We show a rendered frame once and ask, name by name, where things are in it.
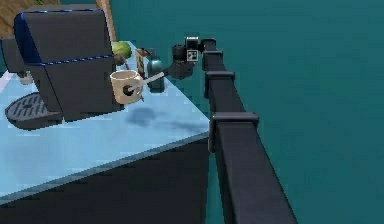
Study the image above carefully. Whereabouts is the teal bottle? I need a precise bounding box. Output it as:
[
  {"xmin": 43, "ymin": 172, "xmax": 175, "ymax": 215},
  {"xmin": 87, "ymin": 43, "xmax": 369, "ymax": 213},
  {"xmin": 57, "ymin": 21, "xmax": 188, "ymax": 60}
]
[{"xmin": 146, "ymin": 49, "xmax": 167, "ymax": 94}]

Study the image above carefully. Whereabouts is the brown upright box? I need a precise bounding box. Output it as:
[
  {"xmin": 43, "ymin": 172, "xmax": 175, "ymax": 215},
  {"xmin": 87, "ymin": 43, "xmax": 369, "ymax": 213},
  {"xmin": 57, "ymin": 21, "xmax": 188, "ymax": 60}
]
[{"xmin": 135, "ymin": 47, "xmax": 152, "ymax": 80}]

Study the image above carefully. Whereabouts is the cream cup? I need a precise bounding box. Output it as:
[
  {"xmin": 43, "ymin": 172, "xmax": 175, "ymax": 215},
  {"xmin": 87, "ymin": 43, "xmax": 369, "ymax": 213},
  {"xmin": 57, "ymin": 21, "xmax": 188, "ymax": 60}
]
[{"xmin": 109, "ymin": 69, "xmax": 146, "ymax": 106}]

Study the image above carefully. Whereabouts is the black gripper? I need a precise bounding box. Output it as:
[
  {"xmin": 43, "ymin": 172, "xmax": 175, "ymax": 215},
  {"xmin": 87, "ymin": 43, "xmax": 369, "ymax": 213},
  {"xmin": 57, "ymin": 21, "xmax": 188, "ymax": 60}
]
[{"xmin": 122, "ymin": 44, "xmax": 197, "ymax": 97}]

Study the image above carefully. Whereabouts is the black counter pale blue top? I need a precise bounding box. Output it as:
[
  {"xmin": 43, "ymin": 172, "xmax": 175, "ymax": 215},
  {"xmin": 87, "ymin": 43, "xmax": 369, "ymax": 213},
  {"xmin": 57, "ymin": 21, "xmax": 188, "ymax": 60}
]
[{"xmin": 0, "ymin": 39, "xmax": 212, "ymax": 224}]

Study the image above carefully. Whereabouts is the black coffee machine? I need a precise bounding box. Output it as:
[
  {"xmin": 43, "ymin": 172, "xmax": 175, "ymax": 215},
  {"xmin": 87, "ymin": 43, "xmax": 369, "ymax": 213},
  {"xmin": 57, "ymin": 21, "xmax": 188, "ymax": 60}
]
[{"xmin": 0, "ymin": 4, "xmax": 125, "ymax": 132}]

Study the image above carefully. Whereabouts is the green round vegetable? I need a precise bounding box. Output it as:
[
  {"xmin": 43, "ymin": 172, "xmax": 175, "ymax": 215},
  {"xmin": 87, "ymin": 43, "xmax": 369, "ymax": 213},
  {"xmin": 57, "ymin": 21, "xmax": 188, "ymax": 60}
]
[{"xmin": 111, "ymin": 40, "xmax": 134, "ymax": 62}]

